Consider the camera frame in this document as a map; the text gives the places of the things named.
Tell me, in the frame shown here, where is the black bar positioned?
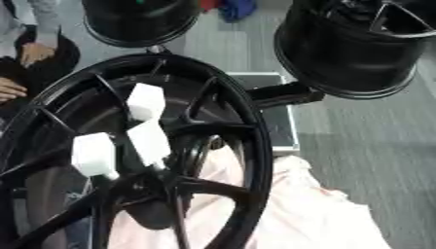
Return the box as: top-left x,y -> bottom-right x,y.
245,81 -> 327,109

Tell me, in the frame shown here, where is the black wheel rim with spokes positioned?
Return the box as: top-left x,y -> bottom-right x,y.
272,0 -> 436,100

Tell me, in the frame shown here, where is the person's hand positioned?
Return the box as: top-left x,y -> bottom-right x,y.
0,77 -> 29,104
18,42 -> 58,68

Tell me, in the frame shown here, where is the red cloth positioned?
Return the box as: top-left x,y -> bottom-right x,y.
199,0 -> 225,13

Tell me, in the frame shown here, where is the black spoked wheel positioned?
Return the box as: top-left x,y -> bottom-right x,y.
0,53 -> 276,249

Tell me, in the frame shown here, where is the blue cloth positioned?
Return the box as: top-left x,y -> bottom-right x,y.
218,0 -> 259,23

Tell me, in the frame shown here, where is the pale pink cloth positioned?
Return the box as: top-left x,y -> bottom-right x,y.
105,144 -> 394,249

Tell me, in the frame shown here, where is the person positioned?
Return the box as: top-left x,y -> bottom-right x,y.
0,0 -> 82,122

